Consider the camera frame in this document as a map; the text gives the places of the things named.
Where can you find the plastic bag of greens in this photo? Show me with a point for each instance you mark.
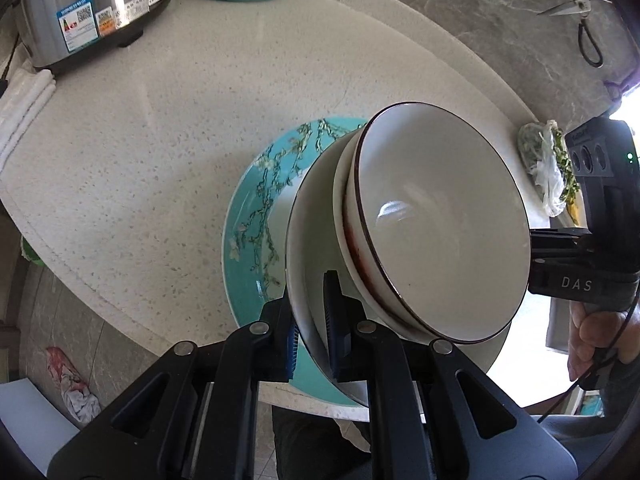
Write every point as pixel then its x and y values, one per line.
pixel 545 158

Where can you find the red and white rag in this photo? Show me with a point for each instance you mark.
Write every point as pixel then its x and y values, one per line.
pixel 78 399

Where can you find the small teal floral plate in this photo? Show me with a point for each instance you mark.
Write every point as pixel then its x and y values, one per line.
pixel 253 246

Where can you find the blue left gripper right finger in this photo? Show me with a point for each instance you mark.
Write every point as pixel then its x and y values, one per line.
pixel 337 329

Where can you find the person's right hand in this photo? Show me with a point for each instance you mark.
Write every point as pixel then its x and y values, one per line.
pixel 588 333

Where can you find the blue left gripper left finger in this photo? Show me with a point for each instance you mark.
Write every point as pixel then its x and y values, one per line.
pixel 290 350

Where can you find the black handled kitchen scissors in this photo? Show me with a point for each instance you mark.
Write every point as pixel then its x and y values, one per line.
pixel 587 45

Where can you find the purple peeler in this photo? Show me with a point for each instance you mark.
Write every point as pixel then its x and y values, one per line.
pixel 616 90

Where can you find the plain white bowl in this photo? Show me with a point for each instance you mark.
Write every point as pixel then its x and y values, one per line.
pixel 311 250

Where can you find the white folded towel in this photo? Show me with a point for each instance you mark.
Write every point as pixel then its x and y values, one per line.
pixel 27 94

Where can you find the person's right forearm grey sleeve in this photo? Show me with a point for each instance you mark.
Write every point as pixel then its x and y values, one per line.
pixel 586 437

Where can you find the steel rice cooker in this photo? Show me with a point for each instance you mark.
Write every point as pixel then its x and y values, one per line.
pixel 59 34

